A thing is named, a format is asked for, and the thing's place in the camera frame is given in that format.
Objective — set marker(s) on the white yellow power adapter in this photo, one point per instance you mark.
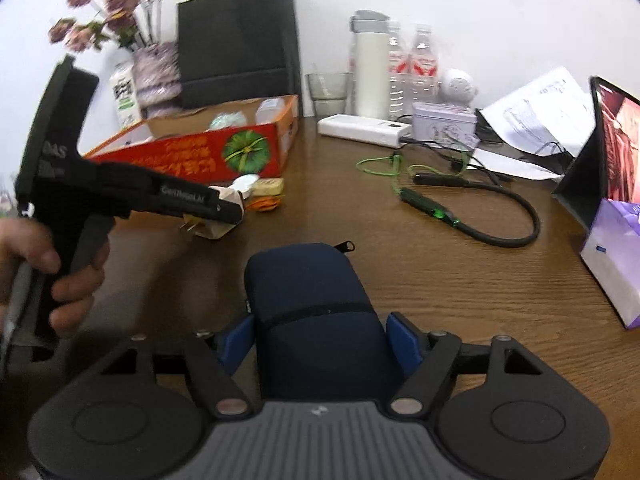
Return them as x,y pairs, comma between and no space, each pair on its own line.
229,213

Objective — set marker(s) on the white paper stack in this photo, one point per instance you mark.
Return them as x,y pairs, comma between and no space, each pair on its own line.
547,122

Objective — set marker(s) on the black green neckband earphones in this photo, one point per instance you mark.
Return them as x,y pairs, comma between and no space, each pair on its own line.
465,205

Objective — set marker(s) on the clear drinking glass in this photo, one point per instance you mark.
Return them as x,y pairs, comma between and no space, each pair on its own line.
328,93

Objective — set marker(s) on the white green milk carton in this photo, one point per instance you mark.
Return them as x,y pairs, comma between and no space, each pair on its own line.
128,110

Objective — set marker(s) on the clear water bottle red label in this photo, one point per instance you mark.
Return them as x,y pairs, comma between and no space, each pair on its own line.
423,66

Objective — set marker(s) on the purple ceramic vase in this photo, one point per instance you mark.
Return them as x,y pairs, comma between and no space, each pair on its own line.
157,79

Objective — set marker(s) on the white thermos bottle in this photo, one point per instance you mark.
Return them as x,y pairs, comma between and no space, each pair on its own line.
370,61

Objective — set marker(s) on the red orange cardboard box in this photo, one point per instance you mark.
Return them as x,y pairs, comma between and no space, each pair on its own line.
181,145

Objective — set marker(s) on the yellow eraser block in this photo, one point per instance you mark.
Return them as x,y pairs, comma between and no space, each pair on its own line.
268,187

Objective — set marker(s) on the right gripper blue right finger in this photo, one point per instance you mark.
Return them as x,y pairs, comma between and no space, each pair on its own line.
408,343

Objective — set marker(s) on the white power bank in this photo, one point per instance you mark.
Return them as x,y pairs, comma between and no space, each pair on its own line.
364,129

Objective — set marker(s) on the white round figurine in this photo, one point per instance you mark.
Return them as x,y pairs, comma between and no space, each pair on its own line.
456,87

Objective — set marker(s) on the green wrapped packet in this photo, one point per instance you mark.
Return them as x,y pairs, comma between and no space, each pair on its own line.
225,120

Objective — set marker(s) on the white round jar lid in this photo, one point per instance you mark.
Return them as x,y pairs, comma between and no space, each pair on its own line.
244,184

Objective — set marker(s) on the black paper bag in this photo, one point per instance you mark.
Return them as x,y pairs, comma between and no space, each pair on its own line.
231,50

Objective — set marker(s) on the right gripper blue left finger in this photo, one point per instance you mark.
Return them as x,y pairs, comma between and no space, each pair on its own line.
234,342

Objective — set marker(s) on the dried pink flowers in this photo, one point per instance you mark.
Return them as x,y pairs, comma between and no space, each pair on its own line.
131,24

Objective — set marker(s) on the white small box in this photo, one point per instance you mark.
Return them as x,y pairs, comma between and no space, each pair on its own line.
268,110

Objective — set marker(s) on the left hand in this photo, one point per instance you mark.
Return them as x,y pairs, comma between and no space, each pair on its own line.
26,240

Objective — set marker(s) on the navy blue zip pouch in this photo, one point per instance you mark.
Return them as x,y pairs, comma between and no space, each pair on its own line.
317,335

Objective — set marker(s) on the purple tissue pack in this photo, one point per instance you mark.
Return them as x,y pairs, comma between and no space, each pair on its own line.
612,255

